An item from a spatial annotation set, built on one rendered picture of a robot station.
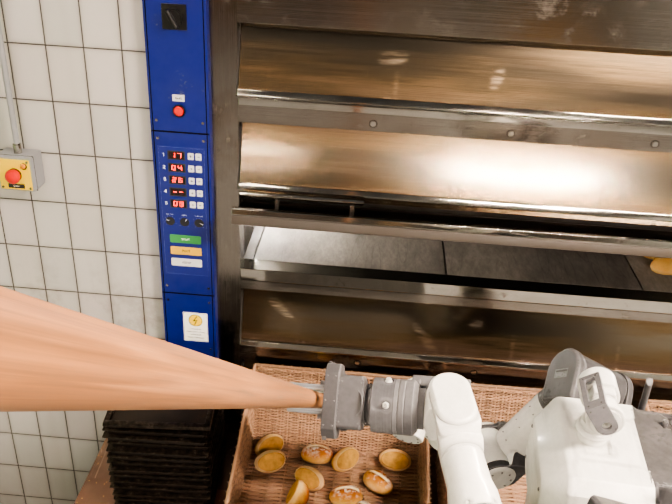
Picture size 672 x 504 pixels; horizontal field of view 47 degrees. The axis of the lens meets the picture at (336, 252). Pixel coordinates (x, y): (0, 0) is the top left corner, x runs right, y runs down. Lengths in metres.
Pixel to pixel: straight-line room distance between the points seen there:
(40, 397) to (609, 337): 2.29
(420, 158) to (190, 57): 0.65
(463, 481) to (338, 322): 1.28
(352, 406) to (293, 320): 1.12
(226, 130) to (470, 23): 0.69
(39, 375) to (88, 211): 2.12
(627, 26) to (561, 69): 0.18
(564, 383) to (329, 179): 0.87
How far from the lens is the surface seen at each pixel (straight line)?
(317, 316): 2.33
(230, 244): 2.24
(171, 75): 2.05
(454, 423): 1.16
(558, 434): 1.46
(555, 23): 2.01
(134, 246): 2.32
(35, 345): 0.19
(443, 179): 2.09
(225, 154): 2.12
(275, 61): 2.02
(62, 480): 3.01
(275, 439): 2.47
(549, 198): 2.14
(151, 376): 0.29
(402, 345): 2.35
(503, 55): 2.03
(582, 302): 2.34
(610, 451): 1.45
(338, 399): 1.24
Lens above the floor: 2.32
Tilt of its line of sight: 29 degrees down
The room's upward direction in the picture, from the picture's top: 3 degrees clockwise
